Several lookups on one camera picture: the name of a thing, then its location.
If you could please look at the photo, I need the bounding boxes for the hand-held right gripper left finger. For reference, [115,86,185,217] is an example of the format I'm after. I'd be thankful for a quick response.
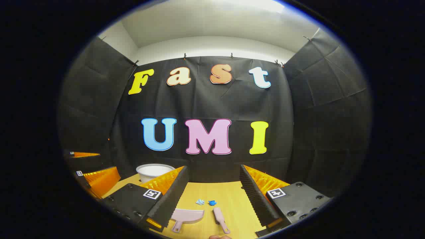
[101,166,190,233]

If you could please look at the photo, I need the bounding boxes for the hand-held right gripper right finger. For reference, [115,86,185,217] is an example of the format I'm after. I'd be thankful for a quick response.
[239,164,332,238]

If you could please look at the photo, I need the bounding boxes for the small purple dustpan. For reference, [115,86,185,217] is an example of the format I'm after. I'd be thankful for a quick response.
[171,208,205,233]

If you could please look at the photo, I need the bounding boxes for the white ribbed garbage bin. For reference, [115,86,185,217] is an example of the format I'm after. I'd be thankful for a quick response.
[136,164,176,184]

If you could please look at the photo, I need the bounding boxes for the small purple broom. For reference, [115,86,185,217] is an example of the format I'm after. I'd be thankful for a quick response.
[213,207,231,234]

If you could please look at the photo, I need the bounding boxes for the wooden desktop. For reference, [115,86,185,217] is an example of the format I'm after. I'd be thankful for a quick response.
[102,173,266,239]

